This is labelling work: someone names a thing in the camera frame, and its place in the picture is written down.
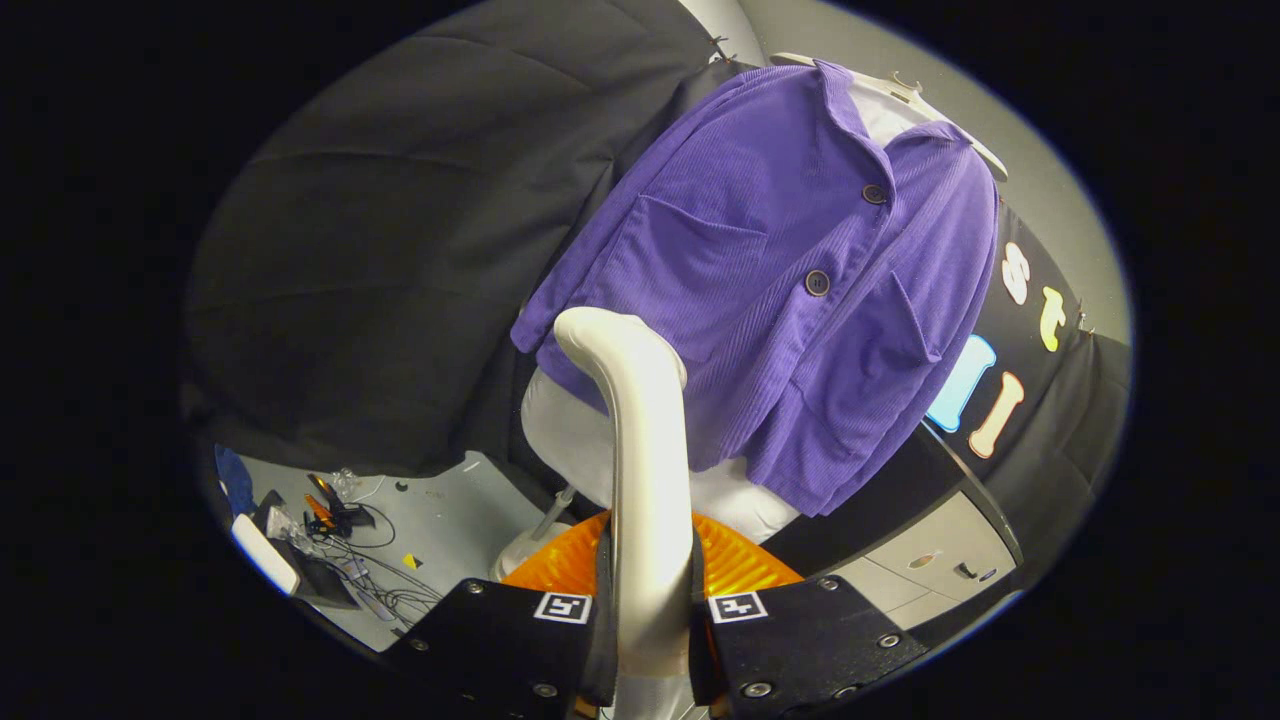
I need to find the purple corduroy jacket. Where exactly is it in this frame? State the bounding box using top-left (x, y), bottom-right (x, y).
top-left (510, 60), bottom-right (1001, 518)

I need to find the tangle of cables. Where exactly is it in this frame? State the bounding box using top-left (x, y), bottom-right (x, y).
top-left (325, 500), bottom-right (446, 631)

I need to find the blue cloth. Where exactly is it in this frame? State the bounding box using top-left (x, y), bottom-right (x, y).
top-left (215, 445), bottom-right (257, 517)

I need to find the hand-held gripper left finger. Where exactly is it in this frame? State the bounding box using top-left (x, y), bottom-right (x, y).
top-left (385, 510), bottom-right (621, 720)

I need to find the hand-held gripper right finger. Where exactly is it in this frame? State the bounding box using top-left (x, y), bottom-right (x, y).
top-left (688, 510), bottom-right (931, 719)

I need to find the white flat device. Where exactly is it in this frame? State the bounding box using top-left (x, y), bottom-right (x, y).
top-left (232, 513), bottom-right (301, 597)

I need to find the white clothes hanger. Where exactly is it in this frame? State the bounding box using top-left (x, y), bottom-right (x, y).
top-left (768, 52), bottom-right (1009, 183)

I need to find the white garment steamer head with hose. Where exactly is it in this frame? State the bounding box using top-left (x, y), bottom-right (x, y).
top-left (553, 306), bottom-right (701, 720)

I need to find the black and orange tool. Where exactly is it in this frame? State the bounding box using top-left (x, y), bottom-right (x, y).
top-left (305, 473), bottom-right (376, 538)

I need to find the white garment steamer base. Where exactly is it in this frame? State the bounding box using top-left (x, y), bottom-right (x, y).
top-left (490, 485), bottom-right (579, 583)

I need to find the grey cabinet with dark top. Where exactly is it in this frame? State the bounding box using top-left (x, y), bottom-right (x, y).
top-left (760, 420), bottom-right (1026, 636)

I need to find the white shirt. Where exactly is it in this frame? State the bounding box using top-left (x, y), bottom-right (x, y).
top-left (520, 78), bottom-right (936, 546)

